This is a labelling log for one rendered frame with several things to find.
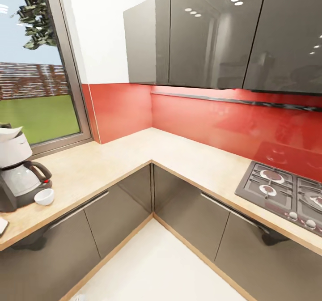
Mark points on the coffee maker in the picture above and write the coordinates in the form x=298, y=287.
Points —
x=20, y=180

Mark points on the coffee cup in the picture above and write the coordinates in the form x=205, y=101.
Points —
x=44, y=197

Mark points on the burner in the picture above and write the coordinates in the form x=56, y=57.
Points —
x=294, y=198

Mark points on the paper coffee filter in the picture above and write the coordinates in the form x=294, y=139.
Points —
x=8, y=134

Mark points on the cabinet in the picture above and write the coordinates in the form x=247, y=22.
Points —
x=265, y=263
x=191, y=43
x=287, y=50
x=48, y=263

